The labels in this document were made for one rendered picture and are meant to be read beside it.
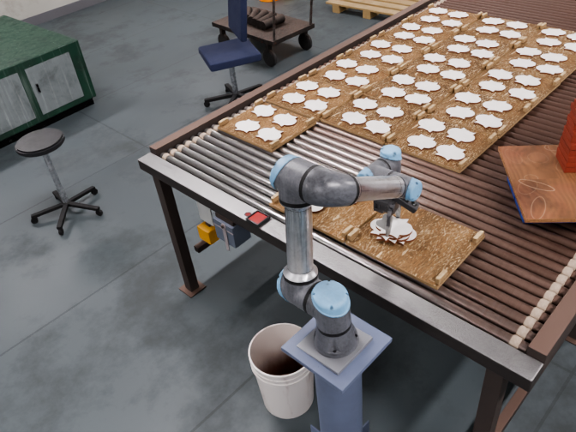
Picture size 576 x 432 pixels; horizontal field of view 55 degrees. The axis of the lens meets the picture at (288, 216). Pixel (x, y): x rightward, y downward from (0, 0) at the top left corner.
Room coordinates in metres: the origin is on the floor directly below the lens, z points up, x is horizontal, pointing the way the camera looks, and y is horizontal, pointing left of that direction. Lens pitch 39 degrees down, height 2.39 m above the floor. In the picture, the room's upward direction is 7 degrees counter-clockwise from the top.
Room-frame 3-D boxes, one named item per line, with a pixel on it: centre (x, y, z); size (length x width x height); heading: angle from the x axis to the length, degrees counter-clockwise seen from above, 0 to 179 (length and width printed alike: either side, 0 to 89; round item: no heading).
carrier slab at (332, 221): (1.90, -0.19, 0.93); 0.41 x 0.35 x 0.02; 43
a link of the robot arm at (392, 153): (1.63, -0.38, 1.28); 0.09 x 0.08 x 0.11; 131
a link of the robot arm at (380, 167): (1.56, -0.32, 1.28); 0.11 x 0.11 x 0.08; 41
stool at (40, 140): (3.36, 1.61, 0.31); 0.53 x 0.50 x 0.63; 126
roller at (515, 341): (1.77, -0.05, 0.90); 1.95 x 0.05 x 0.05; 42
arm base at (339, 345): (1.19, -0.11, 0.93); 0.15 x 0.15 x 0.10
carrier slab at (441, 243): (1.59, -0.48, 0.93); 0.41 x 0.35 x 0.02; 43
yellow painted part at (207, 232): (2.12, 0.39, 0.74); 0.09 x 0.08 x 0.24; 42
